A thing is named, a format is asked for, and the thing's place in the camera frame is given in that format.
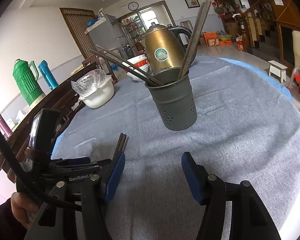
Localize brown wooden door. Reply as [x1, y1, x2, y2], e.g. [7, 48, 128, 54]
[60, 8, 96, 59]

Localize white small stool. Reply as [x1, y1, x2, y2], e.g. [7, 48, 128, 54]
[268, 60, 288, 83]

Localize purple bottle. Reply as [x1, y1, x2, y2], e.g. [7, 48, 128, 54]
[0, 114, 12, 139]

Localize person left hand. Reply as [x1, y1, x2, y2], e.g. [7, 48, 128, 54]
[11, 192, 39, 229]

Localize dark metal chopstick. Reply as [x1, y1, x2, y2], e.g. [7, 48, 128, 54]
[113, 134, 127, 161]
[90, 44, 163, 86]
[177, 1, 206, 80]
[89, 49, 162, 87]
[178, 0, 211, 79]
[112, 133, 123, 160]

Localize round wall clock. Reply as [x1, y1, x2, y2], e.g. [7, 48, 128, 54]
[128, 2, 139, 11]

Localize wooden stair railing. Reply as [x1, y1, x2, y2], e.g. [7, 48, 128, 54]
[233, 0, 275, 52]

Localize bronze electric kettle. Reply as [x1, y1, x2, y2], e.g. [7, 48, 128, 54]
[145, 22, 191, 74]

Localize orange cardboard box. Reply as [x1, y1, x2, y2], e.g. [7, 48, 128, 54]
[204, 32, 219, 47]

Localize stacked red white bowls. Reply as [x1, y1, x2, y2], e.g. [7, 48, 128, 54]
[126, 54, 150, 82]

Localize framed wall picture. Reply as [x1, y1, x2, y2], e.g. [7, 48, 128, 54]
[184, 0, 200, 9]

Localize blue thermos flask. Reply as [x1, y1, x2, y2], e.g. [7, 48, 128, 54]
[38, 60, 58, 90]

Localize grey table cloth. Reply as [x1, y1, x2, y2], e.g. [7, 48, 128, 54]
[52, 56, 300, 239]

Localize dark carved wooden sideboard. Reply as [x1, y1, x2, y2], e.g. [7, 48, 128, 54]
[7, 65, 101, 187]

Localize grey metal utensil holder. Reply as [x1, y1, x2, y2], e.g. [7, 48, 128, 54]
[145, 68, 197, 131]

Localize white pot with plastic bag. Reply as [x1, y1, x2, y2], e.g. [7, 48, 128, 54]
[71, 69, 114, 109]

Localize black cable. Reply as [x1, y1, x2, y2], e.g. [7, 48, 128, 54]
[0, 115, 83, 212]

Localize green thermos flask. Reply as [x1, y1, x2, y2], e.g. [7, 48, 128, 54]
[13, 59, 44, 106]

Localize wooden chair by wall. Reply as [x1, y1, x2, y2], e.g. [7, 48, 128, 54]
[180, 20, 202, 46]

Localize grey refrigerator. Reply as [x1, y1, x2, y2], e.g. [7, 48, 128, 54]
[85, 14, 136, 60]

